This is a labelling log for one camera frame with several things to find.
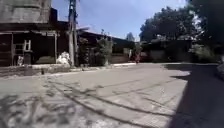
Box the bush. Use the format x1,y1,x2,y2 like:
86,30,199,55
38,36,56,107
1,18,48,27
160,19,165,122
78,33,115,67

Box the person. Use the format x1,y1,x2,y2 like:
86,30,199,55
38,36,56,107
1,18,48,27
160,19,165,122
134,49,142,65

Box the grey concrete road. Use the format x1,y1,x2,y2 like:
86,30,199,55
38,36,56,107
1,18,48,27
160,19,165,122
0,62,224,128

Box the utility pole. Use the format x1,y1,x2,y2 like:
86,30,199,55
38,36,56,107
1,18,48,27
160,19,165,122
67,0,79,67

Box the low dark building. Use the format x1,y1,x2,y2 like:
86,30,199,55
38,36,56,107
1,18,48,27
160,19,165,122
139,36,201,64

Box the large dark trees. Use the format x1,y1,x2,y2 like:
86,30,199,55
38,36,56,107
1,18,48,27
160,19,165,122
139,0,224,54

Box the dark building with porch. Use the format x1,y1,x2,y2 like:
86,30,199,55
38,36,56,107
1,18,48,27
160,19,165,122
0,0,71,67

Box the low concrete wall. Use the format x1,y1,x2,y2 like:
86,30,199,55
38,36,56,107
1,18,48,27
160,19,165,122
0,62,138,78

